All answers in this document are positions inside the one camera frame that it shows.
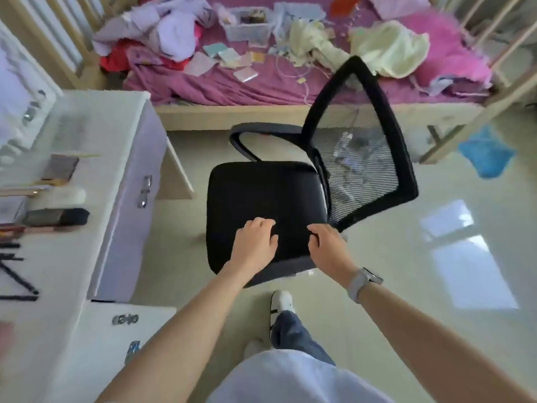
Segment person's left hand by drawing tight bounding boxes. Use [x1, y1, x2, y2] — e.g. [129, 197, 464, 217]
[229, 217, 280, 277]

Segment person's right hand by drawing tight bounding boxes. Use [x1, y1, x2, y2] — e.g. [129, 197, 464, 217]
[307, 223, 361, 287]

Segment black mesh office chair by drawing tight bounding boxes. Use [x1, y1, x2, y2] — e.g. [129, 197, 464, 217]
[205, 55, 420, 289]

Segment person's right forearm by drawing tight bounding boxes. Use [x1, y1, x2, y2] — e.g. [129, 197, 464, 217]
[357, 281, 537, 403]

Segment person's left forearm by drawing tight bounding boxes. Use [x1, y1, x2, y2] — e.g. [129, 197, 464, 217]
[96, 262, 259, 403]

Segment white black-striped shoe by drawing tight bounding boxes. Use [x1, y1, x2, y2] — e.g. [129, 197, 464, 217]
[243, 338, 267, 360]
[268, 290, 296, 329]

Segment grey smartwatch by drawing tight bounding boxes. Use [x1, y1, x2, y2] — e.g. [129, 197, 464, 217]
[346, 267, 385, 305]

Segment blue jeans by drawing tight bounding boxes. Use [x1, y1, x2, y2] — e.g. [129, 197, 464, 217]
[269, 311, 336, 367]

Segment white shirt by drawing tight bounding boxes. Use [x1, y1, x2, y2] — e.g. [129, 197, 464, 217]
[207, 350, 396, 403]

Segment purple bed sheet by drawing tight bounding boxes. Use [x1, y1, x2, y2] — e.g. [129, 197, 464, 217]
[123, 0, 492, 107]

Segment pink paper sheet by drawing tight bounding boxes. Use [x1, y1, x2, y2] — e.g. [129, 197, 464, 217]
[184, 52, 220, 76]

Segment blue cloth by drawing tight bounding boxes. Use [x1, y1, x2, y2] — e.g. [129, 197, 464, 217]
[457, 124, 517, 180]

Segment cream crumpled cloth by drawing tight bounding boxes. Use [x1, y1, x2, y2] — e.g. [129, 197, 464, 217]
[287, 18, 350, 72]

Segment white drawer cabinet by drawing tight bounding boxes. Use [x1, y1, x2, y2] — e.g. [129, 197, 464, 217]
[54, 299, 178, 403]

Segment white desk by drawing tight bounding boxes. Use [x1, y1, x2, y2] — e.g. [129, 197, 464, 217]
[0, 90, 169, 403]

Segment pale yellow cloth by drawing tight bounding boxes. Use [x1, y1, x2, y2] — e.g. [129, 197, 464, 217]
[350, 19, 431, 79]

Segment clear plastic box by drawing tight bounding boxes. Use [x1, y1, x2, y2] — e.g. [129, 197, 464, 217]
[224, 6, 274, 43]

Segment black oblong case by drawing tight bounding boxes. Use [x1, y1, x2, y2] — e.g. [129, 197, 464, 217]
[23, 208, 90, 227]

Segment pink fuzzy blanket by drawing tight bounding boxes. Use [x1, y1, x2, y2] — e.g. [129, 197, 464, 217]
[413, 7, 494, 89]

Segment pile of lilac clothes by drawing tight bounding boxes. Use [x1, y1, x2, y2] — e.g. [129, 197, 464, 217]
[92, 1, 205, 64]

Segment orange red paper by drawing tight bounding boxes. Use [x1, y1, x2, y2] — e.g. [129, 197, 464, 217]
[329, 0, 362, 18]

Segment red cloth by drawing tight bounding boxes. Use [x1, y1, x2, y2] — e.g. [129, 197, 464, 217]
[99, 39, 186, 73]

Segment light pink cloth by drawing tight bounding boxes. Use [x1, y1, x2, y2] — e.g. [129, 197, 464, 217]
[367, 0, 434, 20]

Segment wooden bed frame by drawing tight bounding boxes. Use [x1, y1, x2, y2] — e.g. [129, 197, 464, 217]
[0, 0, 537, 165]

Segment metal desk handle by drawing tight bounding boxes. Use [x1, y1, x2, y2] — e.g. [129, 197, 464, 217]
[137, 175, 153, 209]

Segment white cable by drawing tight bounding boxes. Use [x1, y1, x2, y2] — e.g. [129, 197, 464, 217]
[274, 54, 316, 106]

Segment blue metal drawer handle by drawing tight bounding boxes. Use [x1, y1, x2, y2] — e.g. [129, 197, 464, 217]
[124, 340, 142, 366]

